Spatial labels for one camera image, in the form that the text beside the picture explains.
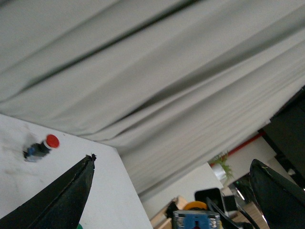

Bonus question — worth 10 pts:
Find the grey curtain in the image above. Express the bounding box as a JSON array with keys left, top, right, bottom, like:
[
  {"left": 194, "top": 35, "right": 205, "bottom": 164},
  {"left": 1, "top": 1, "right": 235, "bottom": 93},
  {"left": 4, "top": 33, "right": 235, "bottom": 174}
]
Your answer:
[{"left": 0, "top": 0, "right": 305, "bottom": 196}]

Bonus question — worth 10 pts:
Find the red push button switch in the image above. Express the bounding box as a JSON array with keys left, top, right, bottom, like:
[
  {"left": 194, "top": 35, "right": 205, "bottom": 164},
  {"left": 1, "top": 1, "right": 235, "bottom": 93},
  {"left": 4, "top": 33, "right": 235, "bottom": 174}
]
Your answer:
[{"left": 23, "top": 134, "right": 60, "bottom": 162}]

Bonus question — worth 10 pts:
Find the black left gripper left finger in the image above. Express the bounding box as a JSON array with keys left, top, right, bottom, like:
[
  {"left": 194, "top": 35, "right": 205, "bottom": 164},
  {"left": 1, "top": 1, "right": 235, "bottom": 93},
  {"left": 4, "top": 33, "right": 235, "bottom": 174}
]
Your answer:
[{"left": 0, "top": 154, "right": 96, "bottom": 229}]

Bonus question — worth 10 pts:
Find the green potted plant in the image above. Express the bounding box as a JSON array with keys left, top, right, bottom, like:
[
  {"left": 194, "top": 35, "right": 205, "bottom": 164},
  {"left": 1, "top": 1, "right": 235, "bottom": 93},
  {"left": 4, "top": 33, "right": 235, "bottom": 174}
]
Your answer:
[{"left": 208, "top": 151, "right": 234, "bottom": 182}]

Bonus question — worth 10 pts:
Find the black cable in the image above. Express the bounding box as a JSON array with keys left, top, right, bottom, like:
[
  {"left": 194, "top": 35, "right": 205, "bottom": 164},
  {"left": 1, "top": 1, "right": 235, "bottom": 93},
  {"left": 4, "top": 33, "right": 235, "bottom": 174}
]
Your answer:
[{"left": 206, "top": 197, "right": 262, "bottom": 229}]

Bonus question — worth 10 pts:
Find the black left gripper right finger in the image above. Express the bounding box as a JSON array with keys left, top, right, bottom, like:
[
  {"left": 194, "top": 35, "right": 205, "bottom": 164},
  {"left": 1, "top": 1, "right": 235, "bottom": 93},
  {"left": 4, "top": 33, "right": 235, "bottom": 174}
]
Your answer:
[{"left": 250, "top": 159, "right": 305, "bottom": 229}]

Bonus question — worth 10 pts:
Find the yellow push button switch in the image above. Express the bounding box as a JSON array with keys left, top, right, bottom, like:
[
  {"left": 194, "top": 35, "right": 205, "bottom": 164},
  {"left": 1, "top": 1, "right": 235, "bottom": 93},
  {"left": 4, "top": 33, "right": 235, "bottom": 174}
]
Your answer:
[{"left": 172, "top": 201, "right": 223, "bottom": 229}]

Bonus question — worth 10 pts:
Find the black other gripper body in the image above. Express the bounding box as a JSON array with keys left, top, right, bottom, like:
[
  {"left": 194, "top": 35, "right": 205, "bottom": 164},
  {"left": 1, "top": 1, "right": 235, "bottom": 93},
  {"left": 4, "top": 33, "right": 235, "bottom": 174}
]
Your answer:
[{"left": 194, "top": 187, "right": 224, "bottom": 211}]

